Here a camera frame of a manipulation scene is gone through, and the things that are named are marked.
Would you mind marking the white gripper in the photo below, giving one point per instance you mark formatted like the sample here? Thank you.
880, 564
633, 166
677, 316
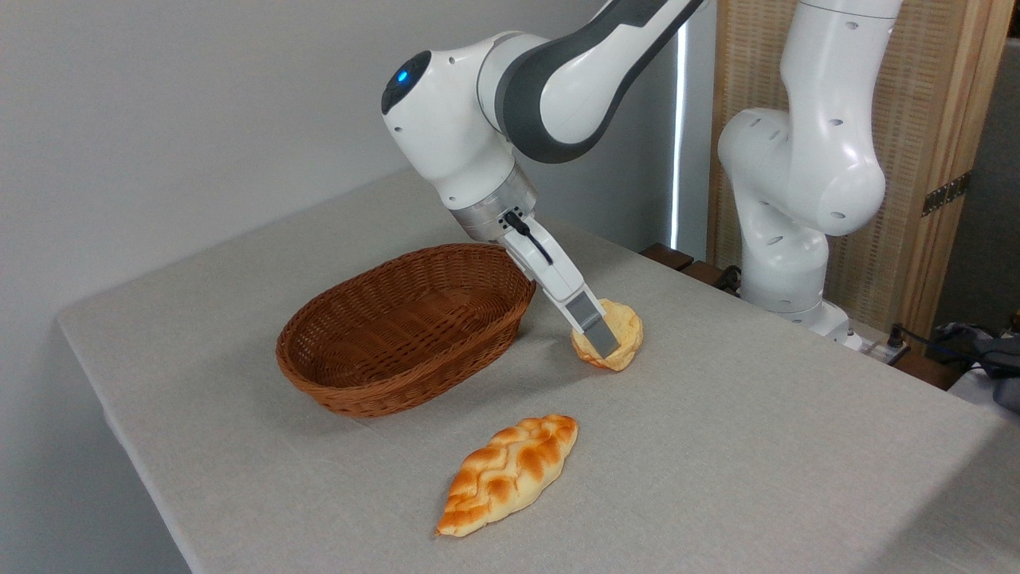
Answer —
546, 267

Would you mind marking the round golden bread bun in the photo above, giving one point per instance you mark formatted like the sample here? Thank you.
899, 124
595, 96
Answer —
628, 331

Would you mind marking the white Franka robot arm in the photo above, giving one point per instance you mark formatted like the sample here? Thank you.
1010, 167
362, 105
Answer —
446, 119

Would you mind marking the long braided bread loaf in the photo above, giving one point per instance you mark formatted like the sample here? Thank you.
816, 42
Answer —
510, 474

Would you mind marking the brown wicker oval basket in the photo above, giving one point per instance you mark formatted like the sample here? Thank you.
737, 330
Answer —
382, 359

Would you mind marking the dark brown wooden base board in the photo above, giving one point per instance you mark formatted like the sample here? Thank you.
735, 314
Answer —
668, 255

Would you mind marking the white vertical light strip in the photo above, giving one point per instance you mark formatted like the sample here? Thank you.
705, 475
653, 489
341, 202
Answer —
679, 183

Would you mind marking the beige linen tablecloth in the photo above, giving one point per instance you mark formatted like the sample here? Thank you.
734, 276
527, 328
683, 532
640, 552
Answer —
717, 454

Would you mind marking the metal screen hinge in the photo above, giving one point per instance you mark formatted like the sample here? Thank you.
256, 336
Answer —
947, 194

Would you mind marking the dark grey bag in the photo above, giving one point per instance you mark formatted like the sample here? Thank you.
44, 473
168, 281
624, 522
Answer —
992, 355

